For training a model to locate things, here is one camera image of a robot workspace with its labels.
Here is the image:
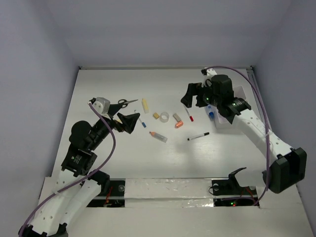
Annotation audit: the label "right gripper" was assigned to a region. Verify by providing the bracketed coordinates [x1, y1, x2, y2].
[181, 81, 222, 108]

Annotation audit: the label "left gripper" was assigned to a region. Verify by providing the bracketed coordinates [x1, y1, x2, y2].
[89, 103, 140, 149]

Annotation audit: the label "black scissors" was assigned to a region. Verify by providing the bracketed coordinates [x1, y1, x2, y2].
[118, 99, 138, 108]

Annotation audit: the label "blue glue bottle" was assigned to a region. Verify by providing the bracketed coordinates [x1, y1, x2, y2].
[207, 105, 214, 120]

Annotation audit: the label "yellow highlighter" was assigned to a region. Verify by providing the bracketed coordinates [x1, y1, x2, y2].
[142, 98, 149, 114]

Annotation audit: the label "grey eraser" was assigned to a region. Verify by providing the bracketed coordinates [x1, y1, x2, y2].
[173, 113, 181, 122]

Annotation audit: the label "clear tape roll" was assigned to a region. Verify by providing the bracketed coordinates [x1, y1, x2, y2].
[159, 112, 170, 123]

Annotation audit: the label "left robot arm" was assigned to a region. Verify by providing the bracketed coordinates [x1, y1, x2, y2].
[18, 100, 140, 237]

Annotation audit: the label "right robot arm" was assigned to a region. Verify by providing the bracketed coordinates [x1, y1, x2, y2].
[181, 75, 307, 194]

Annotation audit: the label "blue cap white marker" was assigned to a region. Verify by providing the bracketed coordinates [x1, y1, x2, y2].
[134, 110, 147, 128]

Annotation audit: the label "red cap white marker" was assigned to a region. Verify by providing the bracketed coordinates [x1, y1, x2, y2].
[184, 105, 194, 122]

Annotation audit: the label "orange highlighter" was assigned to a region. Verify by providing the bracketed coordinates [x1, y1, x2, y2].
[175, 121, 183, 128]

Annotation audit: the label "white compartment organizer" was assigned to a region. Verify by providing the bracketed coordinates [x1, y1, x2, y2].
[211, 86, 251, 129]

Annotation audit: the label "clear tube orange tip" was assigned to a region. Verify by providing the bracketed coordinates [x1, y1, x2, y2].
[149, 131, 167, 143]

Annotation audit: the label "black marker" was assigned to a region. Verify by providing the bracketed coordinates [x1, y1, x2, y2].
[187, 132, 210, 141]

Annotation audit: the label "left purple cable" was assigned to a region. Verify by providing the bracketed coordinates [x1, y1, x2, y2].
[19, 103, 117, 235]

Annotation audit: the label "purple cable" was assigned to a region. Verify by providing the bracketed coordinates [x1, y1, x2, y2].
[19, 103, 117, 235]
[203, 65, 272, 206]

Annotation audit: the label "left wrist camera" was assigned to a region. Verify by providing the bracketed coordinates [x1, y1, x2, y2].
[88, 97, 111, 116]

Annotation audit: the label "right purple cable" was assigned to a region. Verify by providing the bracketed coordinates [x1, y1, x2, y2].
[203, 65, 272, 206]

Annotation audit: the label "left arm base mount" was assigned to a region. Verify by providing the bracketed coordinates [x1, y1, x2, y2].
[87, 179, 125, 208]

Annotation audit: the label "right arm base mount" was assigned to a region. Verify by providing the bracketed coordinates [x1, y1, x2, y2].
[208, 167, 259, 207]

